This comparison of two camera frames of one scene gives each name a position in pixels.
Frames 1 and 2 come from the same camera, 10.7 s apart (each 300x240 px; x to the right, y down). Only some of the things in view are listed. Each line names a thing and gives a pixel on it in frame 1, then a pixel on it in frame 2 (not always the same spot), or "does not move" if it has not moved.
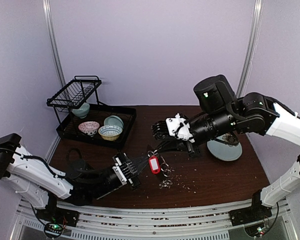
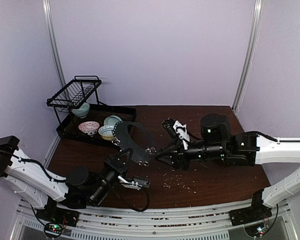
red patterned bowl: [90, 127] does not move
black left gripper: [133, 180] to [116, 165]
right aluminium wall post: [251, 49] does not move
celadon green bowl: [82, 112] does not move
